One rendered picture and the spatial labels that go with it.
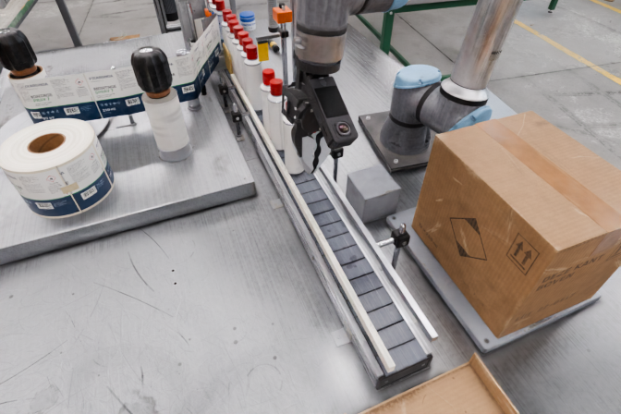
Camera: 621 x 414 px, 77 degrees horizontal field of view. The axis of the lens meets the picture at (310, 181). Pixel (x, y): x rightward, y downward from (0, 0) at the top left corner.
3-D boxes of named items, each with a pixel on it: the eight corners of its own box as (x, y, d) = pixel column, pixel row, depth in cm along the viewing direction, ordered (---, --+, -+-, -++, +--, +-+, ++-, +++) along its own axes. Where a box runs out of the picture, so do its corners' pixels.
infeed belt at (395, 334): (202, 33, 181) (200, 25, 178) (220, 31, 183) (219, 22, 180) (383, 385, 69) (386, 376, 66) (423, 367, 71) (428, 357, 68)
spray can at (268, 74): (261, 131, 117) (256, 67, 103) (278, 127, 119) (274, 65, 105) (267, 141, 114) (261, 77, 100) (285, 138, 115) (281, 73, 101)
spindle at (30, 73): (38, 121, 119) (-15, 27, 100) (70, 115, 122) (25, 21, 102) (35, 137, 113) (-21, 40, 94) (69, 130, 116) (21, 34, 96)
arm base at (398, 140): (373, 126, 124) (378, 99, 117) (420, 122, 125) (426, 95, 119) (386, 157, 113) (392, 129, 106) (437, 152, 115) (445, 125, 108)
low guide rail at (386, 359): (230, 79, 138) (229, 74, 137) (234, 79, 138) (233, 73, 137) (386, 373, 65) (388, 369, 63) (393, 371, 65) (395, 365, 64)
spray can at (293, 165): (282, 165, 106) (278, 99, 92) (300, 161, 107) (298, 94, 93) (288, 177, 102) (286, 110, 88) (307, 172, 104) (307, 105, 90)
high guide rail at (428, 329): (249, 61, 136) (249, 57, 135) (252, 61, 137) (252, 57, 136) (431, 342, 63) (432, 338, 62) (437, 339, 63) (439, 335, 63)
